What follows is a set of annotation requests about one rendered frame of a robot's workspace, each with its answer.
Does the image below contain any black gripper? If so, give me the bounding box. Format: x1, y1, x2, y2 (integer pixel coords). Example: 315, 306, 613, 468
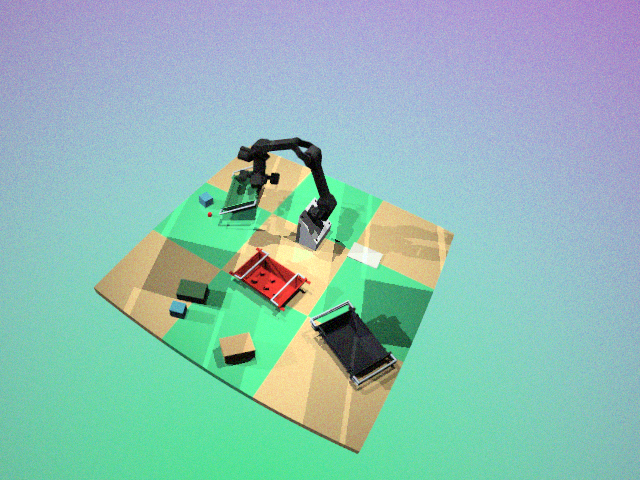
238, 166, 280, 185

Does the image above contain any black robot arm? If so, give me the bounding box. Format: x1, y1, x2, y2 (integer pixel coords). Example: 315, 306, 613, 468
237, 137, 337, 223

